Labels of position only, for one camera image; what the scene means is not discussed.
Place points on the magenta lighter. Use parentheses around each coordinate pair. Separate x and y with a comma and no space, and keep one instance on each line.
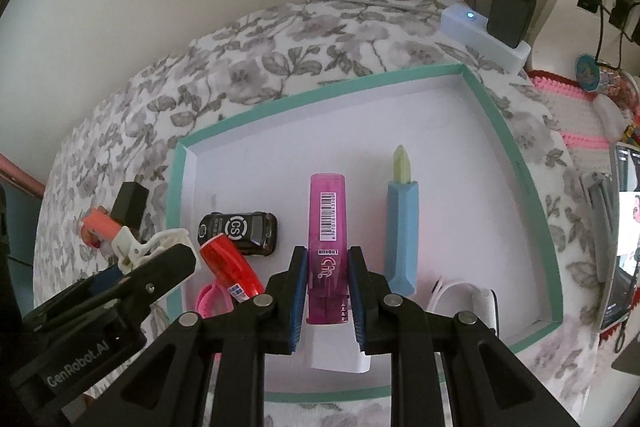
(327,250)

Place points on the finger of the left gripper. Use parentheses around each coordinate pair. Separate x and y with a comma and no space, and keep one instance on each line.
(103,280)
(134,294)

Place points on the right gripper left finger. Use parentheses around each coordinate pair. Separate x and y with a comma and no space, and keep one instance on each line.
(210,371)

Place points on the white hair claw clip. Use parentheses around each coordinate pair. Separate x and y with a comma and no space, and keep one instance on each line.
(131,253)

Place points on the white usb wall charger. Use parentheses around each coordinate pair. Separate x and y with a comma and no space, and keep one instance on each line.
(334,348)

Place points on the coral blue toy knife large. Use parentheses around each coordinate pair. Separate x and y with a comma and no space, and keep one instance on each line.
(98,227)

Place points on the pink watch band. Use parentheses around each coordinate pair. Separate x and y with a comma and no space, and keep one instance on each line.
(213,299)

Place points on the floral grey white blanket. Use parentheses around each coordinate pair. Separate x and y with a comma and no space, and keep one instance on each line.
(275,52)

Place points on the black toy car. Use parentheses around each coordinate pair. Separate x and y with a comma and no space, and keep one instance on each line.
(254,233)

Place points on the black charger block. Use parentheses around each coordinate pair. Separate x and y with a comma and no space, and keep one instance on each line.
(129,205)

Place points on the teal white shallow tray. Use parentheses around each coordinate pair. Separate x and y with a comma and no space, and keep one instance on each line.
(481,219)

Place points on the black plugged power adapter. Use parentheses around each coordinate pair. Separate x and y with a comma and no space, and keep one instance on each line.
(509,20)

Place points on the coral blue green toy knife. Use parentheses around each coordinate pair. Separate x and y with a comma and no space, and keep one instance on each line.
(402,227)

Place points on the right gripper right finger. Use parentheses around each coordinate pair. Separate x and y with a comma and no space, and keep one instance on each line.
(445,370)

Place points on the white power strip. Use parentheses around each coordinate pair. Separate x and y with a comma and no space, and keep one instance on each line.
(469,28)

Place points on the red glue tube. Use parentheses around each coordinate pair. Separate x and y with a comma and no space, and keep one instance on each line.
(231,270)

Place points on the pink white crochet mat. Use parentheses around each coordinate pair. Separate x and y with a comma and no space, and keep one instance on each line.
(589,124)

